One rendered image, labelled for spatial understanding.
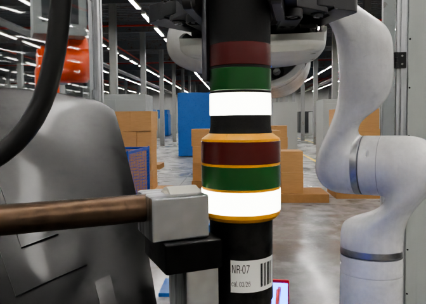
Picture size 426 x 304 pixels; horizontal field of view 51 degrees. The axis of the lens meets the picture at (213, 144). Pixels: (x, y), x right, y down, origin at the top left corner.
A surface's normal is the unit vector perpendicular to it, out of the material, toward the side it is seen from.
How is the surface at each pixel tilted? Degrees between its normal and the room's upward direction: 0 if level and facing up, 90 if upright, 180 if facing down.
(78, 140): 37
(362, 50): 101
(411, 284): 90
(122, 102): 90
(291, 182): 90
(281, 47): 128
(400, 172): 90
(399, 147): 51
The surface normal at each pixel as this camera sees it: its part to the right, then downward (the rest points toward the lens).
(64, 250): 0.22, -0.71
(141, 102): -0.05, 0.05
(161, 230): 0.39, 0.04
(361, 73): -0.46, 0.28
